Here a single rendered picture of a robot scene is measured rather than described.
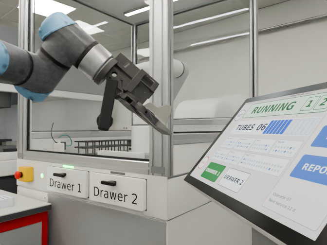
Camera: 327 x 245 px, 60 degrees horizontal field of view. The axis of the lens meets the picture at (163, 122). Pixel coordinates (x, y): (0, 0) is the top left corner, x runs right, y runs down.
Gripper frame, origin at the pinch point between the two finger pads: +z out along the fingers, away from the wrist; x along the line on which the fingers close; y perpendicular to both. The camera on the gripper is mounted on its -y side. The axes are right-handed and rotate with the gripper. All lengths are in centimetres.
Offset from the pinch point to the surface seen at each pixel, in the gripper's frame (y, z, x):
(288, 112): 18.4, 15.0, -12.9
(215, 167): 1.6, 14.9, 0.2
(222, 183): -1.2, 14.9, -7.9
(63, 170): -33, -13, 69
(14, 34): 3, -96, 138
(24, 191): -60, -21, 98
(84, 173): -27, -5, 58
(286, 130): 13.5, 15.0, -16.7
